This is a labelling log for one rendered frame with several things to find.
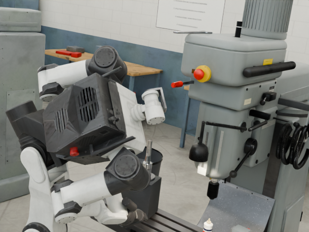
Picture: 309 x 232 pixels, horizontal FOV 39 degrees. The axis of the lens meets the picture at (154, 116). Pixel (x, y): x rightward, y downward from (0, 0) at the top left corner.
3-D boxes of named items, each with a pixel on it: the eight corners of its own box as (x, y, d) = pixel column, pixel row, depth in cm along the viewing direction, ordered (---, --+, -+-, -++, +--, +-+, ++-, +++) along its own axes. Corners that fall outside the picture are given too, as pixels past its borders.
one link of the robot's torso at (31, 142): (12, 146, 168) (35, 136, 163) (31, 137, 180) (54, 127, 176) (26, 176, 169) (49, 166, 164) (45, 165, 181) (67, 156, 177)
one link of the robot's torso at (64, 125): (34, 177, 146) (121, 141, 132) (25, 89, 159) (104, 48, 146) (88, 188, 171) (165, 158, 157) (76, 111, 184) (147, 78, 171)
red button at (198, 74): (201, 81, 152) (203, 70, 151) (191, 78, 154) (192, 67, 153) (205, 80, 154) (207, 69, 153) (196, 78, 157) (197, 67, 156)
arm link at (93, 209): (92, 223, 166) (46, 223, 153) (87, 198, 171) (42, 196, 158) (107, 211, 160) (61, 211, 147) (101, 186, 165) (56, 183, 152)
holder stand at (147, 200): (147, 220, 209) (151, 182, 204) (108, 207, 218) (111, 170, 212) (157, 211, 220) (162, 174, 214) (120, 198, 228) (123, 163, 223)
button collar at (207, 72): (207, 84, 154) (209, 67, 152) (193, 80, 157) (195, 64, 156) (210, 83, 156) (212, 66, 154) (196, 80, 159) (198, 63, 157)
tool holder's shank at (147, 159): (148, 164, 208) (151, 142, 205) (143, 162, 209) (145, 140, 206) (151, 162, 210) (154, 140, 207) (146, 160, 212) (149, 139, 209)
